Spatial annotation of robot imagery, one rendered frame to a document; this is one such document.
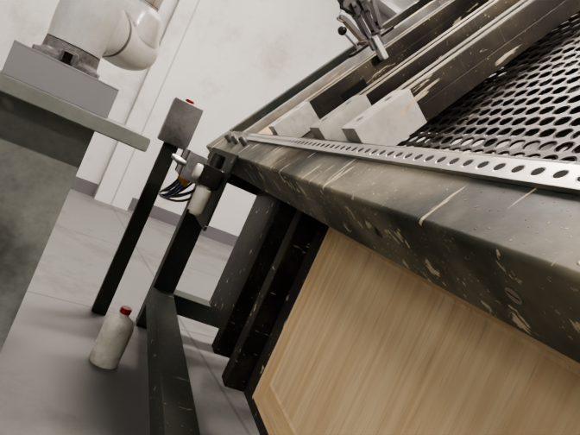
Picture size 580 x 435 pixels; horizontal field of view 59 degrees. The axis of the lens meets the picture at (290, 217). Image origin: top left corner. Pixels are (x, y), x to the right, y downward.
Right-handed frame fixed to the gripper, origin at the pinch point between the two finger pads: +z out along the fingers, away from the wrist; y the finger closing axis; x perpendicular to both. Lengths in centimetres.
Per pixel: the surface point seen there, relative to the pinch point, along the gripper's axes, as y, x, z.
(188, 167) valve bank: -63, 24, 0
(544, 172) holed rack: -41, -101, 4
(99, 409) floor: -123, 3, 39
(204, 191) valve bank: -63, 10, 6
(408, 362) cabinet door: -54, -69, 36
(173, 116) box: -55, 70, -15
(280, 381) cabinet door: -76, -28, 48
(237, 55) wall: 46, 363, -23
